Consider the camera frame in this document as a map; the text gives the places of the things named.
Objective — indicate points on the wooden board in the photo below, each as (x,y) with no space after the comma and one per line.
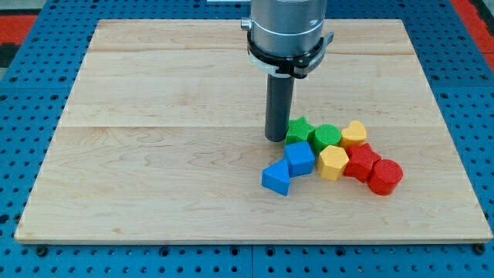
(162,142)

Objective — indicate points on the blue perforated metal table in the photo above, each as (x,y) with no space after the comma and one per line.
(35,88)

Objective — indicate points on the blue cube block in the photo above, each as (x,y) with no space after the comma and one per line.
(300,158)

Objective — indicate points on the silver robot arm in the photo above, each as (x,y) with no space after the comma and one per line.
(285,28)

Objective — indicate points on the yellow hexagon block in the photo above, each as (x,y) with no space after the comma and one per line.
(332,162)

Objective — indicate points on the blue triangle block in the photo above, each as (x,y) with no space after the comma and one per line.
(276,177)

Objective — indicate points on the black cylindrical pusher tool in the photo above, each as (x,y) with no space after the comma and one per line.
(278,105)

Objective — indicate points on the green star block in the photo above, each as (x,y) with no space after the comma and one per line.
(299,130)

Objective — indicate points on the red cylinder block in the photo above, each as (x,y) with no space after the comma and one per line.
(384,177)

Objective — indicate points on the red star block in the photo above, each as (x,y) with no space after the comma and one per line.
(361,161)

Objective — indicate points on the green circle block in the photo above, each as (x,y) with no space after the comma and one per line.
(325,135)

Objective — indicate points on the yellow heart block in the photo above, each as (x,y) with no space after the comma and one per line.
(354,134)

